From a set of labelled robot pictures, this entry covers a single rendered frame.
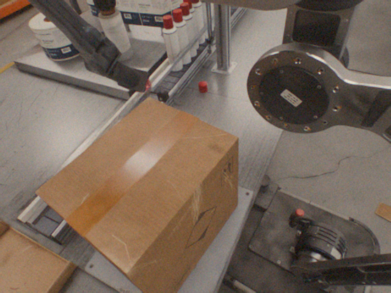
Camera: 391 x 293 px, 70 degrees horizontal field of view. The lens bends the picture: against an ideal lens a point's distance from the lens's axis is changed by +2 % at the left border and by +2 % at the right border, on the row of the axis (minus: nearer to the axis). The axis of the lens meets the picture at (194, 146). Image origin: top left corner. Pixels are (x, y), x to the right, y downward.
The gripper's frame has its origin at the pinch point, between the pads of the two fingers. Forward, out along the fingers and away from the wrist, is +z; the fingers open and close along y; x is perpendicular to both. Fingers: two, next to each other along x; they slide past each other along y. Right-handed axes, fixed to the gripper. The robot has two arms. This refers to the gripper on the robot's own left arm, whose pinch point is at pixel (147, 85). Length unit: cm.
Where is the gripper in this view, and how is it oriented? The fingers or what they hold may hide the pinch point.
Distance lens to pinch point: 100.4
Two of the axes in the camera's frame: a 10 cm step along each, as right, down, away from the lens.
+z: 3.7, 0.4, 9.3
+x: -2.9, 9.6, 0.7
